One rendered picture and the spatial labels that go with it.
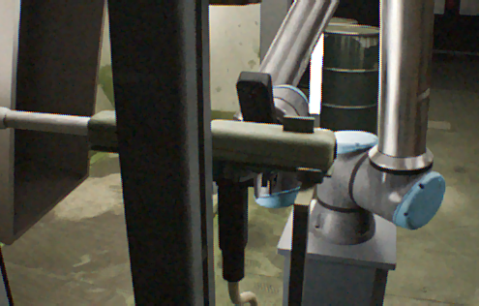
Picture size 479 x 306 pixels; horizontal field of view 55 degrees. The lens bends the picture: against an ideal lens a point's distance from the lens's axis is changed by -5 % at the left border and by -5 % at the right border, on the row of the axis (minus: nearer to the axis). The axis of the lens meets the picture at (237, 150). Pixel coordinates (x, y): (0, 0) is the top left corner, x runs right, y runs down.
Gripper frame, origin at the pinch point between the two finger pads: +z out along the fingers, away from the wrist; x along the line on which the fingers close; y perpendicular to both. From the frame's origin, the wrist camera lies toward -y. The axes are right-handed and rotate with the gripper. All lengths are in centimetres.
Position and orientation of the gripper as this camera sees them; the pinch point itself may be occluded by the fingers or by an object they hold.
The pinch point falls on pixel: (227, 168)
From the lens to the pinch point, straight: 58.2
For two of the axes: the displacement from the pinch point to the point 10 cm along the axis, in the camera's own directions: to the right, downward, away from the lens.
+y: 0.0, 9.4, 3.5
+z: -2.8, 3.4, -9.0
